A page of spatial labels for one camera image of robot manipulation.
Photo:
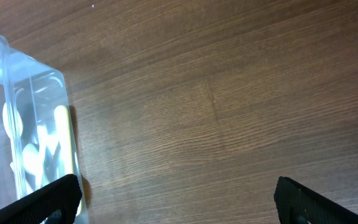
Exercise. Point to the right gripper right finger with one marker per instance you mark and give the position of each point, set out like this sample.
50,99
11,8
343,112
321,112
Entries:
296,203

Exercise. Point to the right clear plastic container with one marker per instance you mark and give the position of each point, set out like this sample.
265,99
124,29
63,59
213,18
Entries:
35,98

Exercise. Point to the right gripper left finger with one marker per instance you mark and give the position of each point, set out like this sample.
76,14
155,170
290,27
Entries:
57,202

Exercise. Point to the white spoon slender handle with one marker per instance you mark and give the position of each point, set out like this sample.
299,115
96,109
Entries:
7,123

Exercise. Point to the thick white plastic spoon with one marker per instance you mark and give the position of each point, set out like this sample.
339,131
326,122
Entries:
32,163

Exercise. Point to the yellow plastic spoon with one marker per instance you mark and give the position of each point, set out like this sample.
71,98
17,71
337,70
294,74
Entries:
63,128

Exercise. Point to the white label right container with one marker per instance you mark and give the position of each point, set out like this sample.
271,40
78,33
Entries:
17,72

